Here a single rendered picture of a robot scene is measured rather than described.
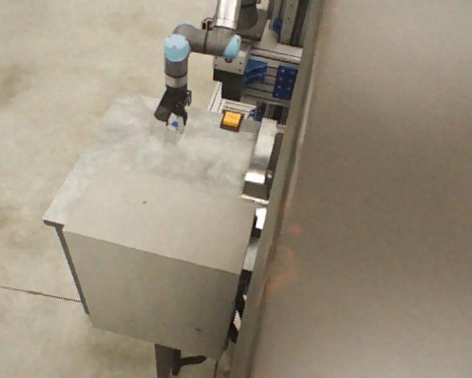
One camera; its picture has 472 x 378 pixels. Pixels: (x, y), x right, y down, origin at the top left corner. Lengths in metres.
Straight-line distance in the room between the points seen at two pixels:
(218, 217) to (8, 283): 1.83
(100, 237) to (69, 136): 2.31
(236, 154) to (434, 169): 1.66
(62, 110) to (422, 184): 3.13
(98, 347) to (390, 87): 2.15
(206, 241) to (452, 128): 0.61
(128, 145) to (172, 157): 0.18
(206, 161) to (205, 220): 1.00
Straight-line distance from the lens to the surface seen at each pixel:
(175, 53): 1.46
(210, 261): 0.76
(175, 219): 0.80
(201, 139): 1.87
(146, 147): 1.84
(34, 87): 3.47
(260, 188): 1.58
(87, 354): 2.29
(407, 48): 0.24
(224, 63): 2.02
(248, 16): 2.07
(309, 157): 0.17
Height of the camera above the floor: 2.12
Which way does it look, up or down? 51 degrees down
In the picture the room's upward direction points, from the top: 9 degrees clockwise
